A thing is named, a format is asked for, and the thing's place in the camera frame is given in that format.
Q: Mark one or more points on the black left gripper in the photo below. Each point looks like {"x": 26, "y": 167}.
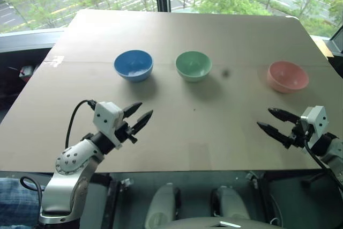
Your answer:
{"x": 123, "y": 132}

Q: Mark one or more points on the blue jeans leg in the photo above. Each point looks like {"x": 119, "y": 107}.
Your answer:
{"x": 17, "y": 205}

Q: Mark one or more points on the blue bowl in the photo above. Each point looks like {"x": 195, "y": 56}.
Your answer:
{"x": 133, "y": 65}

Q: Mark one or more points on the black chair base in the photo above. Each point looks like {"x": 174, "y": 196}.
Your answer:
{"x": 313, "y": 180}

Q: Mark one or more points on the green bowl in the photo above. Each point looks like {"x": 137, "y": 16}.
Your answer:
{"x": 193, "y": 66}

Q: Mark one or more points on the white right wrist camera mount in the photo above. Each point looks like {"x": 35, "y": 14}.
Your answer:
{"x": 317, "y": 119}

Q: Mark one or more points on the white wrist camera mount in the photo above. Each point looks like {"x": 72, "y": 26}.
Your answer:
{"x": 105, "y": 117}
{"x": 317, "y": 119}

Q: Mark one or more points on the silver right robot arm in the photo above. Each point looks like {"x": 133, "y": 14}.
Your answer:
{"x": 331, "y": 148}

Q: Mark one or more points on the red bowl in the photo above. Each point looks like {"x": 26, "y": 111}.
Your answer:
{"x": 287, "y": 76}

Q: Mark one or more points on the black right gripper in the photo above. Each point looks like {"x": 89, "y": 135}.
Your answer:
{"x": 297, "y": 135}

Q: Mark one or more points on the grey rounded robot leg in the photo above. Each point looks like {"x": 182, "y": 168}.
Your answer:
{"x": 162, "y": 207}
{"x": 230, "y": 203}

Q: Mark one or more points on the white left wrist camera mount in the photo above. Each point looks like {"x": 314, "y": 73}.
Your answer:
{"x": 105, "y": 117}

